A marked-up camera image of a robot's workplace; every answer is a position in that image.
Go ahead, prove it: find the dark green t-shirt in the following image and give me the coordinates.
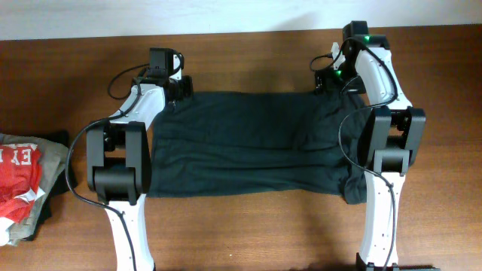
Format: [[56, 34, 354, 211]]
[[148, 92, 367, 205]]

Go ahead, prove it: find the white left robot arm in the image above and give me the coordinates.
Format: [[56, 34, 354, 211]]
[[86, 48, 193, 270]]

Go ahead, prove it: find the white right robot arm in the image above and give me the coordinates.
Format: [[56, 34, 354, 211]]
[[314, 20, 426, 270]]

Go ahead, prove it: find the black folded garment in pile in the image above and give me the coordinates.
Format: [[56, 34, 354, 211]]
[[22, 130, 69, 242]]

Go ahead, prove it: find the grey folded t-shirt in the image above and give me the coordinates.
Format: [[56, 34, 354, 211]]
[[1, 134, 68, 246]]

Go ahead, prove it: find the red white printed t-shirt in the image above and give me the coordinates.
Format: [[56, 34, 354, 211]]
[[1, 143, 44, 246]]

